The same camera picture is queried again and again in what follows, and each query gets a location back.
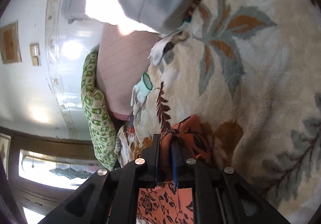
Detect wooden stained glass door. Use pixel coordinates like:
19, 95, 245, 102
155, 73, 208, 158
0, 126, 118, 224

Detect small red packet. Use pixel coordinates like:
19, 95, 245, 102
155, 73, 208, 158
127, 114, 136, 139

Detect green checked pillow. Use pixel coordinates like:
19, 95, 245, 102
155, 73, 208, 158
81, 50, 118, 170

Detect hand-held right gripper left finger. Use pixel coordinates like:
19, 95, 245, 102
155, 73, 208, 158
38, 134, 166, 224

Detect pink bolster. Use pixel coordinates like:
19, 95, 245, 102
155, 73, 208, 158
97, 24, 163, 121

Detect beige light switch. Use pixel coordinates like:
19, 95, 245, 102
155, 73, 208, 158
29, 43, 41, 66

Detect orange floral shirt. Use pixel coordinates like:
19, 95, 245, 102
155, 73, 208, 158
137, 114, 213, 224

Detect white teal sock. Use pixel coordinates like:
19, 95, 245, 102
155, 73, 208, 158
130, 73, 153, 116

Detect framed wall plaque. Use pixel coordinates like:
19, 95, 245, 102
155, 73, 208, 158
0, 21, 22, 64

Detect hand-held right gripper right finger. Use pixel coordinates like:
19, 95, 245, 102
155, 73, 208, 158
171, 142, 291, 224

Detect cream leaf-print blanket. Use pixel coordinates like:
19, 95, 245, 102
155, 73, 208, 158
115, 0, 321, 224

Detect white glove with teal cuff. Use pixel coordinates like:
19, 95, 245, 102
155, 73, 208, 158
148, 17, 192, 66

